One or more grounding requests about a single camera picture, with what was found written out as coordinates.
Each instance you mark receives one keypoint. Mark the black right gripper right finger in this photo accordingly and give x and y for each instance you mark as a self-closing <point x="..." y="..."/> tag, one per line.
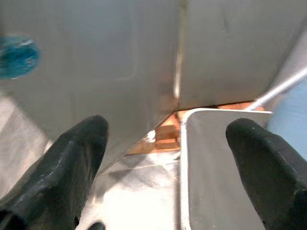
<point x="271" y="182"/>

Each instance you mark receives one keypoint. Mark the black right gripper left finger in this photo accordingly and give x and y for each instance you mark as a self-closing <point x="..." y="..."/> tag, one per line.
<point x="60" y="179"/>

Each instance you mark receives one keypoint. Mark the white fridge door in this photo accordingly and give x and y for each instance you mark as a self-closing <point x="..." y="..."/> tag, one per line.
<point x="84" y="60"/>

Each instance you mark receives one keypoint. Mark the white fridge body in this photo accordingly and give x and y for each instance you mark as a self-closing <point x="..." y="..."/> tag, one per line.
<point x="227" y="48"/>

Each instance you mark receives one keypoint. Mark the grey seat metal chair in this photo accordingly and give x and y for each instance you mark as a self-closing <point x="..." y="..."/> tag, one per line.
<point x="206" y="167"/>

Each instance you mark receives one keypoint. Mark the water bottle blue cap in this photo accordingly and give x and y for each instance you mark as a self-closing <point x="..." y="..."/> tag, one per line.
<point x="16" y="57"/>

